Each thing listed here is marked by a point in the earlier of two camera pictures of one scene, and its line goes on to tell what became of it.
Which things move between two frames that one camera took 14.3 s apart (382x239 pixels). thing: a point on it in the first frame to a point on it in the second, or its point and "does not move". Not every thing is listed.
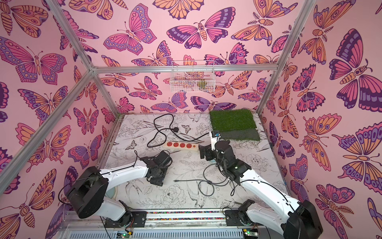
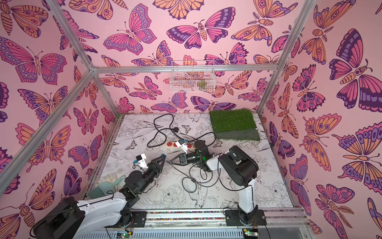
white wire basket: x=192 y=76 does not move
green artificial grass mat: x=238 y=124 does not move
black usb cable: x=206 y=180 to x=190 y=178
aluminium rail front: x=164 y=219 does not move
